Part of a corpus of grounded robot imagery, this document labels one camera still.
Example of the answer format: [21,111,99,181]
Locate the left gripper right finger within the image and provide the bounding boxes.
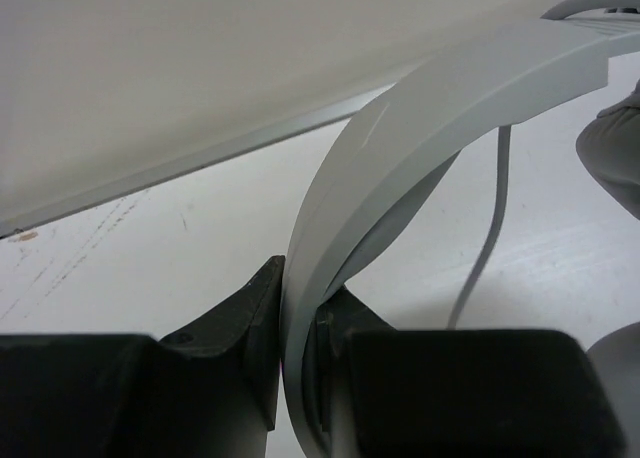
[313,289,625,457]

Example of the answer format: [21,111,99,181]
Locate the grey white headphones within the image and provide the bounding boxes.
[280,15,639,457]

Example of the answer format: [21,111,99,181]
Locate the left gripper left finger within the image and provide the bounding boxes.
[1,256,285,457]

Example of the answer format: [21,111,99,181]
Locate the grey headphone cable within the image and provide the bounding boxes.
[444,0,640,332]

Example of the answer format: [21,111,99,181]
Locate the left metal rail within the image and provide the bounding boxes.
[0,82,401,239]

